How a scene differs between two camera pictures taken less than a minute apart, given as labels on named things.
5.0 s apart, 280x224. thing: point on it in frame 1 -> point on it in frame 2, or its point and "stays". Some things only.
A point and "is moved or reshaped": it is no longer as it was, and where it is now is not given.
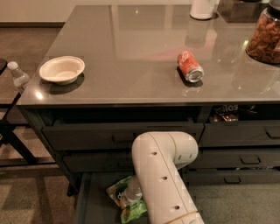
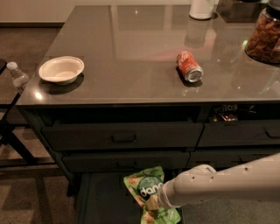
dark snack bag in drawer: x=224 y=113 stays
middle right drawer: x=235 y=157 stays
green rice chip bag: x=129 y=210 is moved or reshaped
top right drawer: x=236 y=135 stays
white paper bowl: x=61 y=70 stays
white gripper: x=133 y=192 -> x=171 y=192
